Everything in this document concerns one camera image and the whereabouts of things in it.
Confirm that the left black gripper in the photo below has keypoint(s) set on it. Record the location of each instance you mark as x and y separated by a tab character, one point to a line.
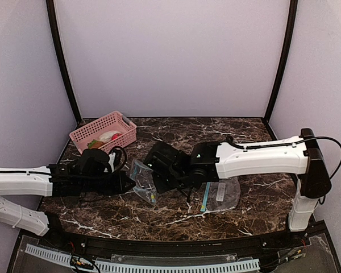
115	182

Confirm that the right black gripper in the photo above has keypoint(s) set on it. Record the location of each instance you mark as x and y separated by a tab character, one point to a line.
161	168

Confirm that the zip bag with blue zipper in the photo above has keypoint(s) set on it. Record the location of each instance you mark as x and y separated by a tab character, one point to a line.
144	185

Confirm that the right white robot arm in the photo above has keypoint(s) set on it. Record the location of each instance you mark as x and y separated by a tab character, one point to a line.
215	161

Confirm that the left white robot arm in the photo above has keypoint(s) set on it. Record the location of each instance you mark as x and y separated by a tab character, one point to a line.
51	181

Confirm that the red toy fruit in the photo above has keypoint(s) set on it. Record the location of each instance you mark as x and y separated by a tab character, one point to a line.
115	136

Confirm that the white toy bun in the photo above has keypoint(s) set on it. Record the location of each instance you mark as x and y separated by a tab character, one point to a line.
106	137

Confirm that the pink perforated plastic basket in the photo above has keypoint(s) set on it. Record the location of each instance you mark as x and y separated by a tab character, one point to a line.
113	121

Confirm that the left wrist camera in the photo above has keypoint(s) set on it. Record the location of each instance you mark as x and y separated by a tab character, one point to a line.
114	161

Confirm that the white slotted cable duct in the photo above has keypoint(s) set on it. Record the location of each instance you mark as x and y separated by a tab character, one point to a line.
122	263

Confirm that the black front table rail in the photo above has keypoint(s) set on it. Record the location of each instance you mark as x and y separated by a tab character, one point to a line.
258	246

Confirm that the left black frame post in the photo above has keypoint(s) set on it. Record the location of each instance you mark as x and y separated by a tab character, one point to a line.
55	33

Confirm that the black frame post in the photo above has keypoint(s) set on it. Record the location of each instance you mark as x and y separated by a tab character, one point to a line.
290	23
55	33

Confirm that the right black frame post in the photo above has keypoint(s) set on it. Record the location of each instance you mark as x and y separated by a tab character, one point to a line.
290	23

